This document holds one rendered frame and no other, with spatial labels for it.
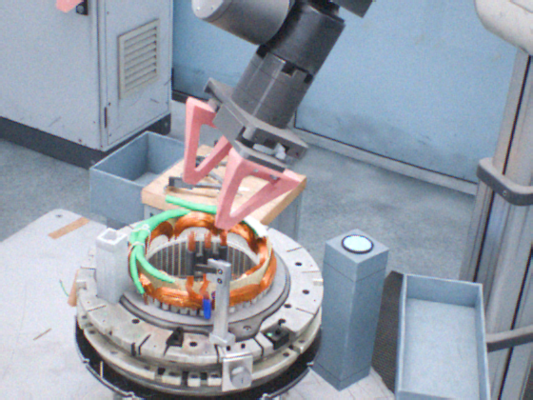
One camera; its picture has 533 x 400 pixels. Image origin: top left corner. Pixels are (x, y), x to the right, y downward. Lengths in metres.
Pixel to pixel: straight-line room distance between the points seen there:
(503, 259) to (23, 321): 0.81
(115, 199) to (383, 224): 2.08
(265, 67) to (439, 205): 2.92
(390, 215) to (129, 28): 1.21
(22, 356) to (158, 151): 0.42
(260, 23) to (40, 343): 0.97
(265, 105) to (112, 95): 2.82
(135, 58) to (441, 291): 2.48
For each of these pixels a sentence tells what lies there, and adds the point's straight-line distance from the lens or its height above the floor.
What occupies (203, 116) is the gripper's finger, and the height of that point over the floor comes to 1.43.
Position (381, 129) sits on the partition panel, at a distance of 3.64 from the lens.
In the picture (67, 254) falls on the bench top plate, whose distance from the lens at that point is 1.84.
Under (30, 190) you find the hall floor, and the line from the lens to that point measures 3.62.
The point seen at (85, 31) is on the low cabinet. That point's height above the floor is 0.58.
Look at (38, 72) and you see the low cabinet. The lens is 3.70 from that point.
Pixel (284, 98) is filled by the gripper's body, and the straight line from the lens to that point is 0.80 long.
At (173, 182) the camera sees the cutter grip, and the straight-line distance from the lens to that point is 1.45.
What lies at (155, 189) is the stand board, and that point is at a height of 1.07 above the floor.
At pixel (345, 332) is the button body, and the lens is 1.47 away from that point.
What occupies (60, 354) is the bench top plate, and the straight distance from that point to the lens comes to 1.60.
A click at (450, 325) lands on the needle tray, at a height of 1.03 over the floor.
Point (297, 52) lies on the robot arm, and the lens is 0.79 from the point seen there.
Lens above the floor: 1.80
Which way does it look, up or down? 30 degrees down
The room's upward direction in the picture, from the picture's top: 4 degrees clockwise
